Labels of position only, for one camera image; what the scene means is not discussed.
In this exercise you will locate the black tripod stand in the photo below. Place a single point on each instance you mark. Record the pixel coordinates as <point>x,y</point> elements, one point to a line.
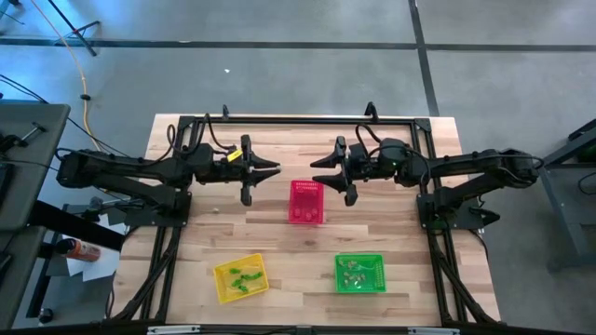
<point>74,31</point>

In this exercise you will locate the black desk leg bar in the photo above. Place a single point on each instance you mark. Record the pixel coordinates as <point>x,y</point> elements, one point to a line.
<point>70,223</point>

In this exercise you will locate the white paper sheets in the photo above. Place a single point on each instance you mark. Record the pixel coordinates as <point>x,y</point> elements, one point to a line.
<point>98,269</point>

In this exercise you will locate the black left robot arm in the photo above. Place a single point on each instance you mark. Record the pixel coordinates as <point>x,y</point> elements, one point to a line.
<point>116,165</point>

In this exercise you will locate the green plastic basket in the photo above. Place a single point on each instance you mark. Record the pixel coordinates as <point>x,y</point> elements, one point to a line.
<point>372,284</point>

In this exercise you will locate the small green plastic decoration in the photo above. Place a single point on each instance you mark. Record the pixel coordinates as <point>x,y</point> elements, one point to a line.
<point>236,281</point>
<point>234,270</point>
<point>243,288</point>
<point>251,276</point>

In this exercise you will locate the silver aluminium extrusion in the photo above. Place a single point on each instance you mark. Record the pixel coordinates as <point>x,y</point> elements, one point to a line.
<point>173,329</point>
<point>433,330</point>

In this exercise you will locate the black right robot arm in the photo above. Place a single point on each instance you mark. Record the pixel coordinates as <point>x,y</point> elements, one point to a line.
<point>484,163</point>

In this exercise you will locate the grey table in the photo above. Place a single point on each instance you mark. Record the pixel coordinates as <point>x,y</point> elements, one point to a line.
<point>28,139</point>

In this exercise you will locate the red plastic basket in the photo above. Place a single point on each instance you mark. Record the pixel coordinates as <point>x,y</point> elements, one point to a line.
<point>312,191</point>

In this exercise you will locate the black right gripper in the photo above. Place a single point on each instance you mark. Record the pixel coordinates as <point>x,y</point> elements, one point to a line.
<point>358,165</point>

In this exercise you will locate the orange spray can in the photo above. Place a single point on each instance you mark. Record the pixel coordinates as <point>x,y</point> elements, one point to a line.
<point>81,251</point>

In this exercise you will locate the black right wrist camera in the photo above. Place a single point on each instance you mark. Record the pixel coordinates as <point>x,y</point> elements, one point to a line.
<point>362,159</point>

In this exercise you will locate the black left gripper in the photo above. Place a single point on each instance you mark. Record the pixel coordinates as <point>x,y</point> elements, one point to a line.
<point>246,191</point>

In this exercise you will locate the black caster wheel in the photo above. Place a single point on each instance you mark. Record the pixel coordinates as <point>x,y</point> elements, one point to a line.
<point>45,315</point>

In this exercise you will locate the yellow plastic basket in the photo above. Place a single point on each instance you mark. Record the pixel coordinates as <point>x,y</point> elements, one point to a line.
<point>223,290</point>

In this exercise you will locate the yellow tape tag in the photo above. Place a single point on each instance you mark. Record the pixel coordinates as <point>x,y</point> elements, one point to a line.
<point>235,155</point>

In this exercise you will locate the black table clamp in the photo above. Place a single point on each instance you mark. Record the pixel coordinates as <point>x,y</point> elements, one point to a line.
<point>225,111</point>
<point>371,111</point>

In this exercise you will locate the grey metal stand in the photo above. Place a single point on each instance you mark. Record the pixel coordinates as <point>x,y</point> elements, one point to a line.
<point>572,209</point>

